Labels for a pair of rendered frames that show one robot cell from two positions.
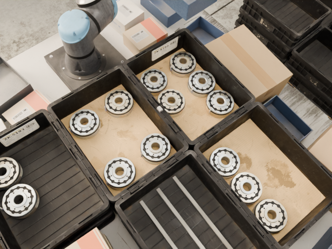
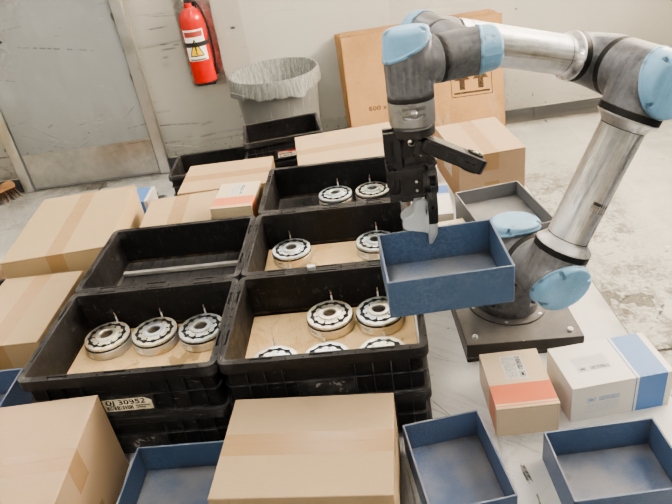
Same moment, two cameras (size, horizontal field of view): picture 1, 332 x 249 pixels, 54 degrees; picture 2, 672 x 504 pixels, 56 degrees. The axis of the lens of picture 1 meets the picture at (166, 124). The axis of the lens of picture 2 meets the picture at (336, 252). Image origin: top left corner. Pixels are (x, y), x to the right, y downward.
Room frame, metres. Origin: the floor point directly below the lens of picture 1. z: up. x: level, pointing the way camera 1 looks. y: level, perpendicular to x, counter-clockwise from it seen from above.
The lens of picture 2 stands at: (1.46, -0.71, 1.69)
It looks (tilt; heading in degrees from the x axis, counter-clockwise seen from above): 31 degrees down; 139
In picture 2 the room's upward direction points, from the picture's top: 9 degrees counter-clockwise
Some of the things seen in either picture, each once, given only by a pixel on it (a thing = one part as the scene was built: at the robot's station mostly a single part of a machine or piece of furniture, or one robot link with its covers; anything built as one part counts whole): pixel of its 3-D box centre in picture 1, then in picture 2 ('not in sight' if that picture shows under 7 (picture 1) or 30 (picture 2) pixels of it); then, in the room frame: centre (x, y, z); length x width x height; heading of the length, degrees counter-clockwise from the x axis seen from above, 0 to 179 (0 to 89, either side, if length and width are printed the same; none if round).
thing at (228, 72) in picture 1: (187, 82); (324, 312); (0.65, -0.06, 0.92); 0.40 x 0.30 x 0.02; 43
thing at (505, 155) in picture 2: not in sight; (477, 158); (0.32, 0.98, 0.78); 0.30 x 0.22 x 0.16; 141
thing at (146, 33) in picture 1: (145, 38); (517, 390); (0.98, 0.13, 0.74); 0.16 x 0.12 x 0.07; 135
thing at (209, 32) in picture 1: (197, 41); (456, 470); (0.99, -0.10, 0.73); 0.20 x 0.15 x 0.07; 143
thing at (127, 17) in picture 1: (120, 13); (606, 376); (1.10, 0.27, 0.74); 0.20 x 0.12 x 0.09; 51
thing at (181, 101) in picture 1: (171, 101); (329, 314); (0.60, -0.01, 0.86); 0.10 x 0.10 x 0.01
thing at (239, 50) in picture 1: (241, 71); (313, 472); (0.82, -0.29, 0.78); 0.30 x 0.22 x 0.16; 40
